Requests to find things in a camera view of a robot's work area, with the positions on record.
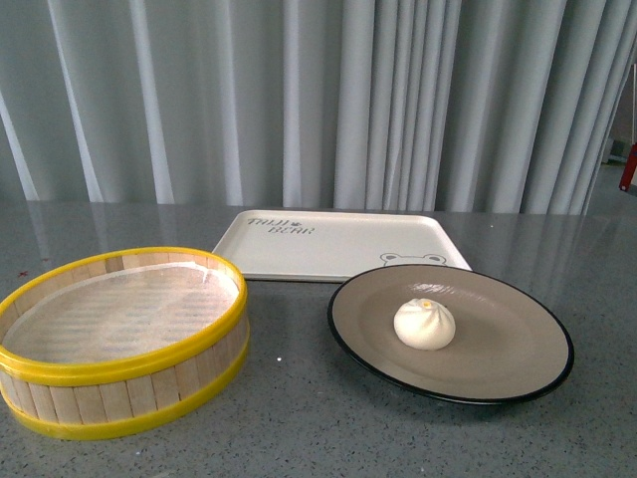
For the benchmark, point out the beige plate with black rim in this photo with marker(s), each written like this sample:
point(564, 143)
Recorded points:
point(508, 346)

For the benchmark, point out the white steamer liner cloth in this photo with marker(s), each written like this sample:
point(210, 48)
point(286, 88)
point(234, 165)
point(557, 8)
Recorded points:
point(122, 315)

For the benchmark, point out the red object in background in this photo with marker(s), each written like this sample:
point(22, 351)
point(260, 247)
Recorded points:
point(629, 169)

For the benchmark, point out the grey pleated curtain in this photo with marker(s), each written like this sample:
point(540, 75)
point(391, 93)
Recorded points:
point(464, 106)

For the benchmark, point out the cream bear print tray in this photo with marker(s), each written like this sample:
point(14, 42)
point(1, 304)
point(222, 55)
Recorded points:
point(317, 246)

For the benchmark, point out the white steamed bun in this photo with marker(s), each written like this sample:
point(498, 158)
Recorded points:
point(424, 324)

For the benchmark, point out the yellow rimmed wooden steamer basket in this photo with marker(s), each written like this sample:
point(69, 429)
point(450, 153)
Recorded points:
point(119, 397)

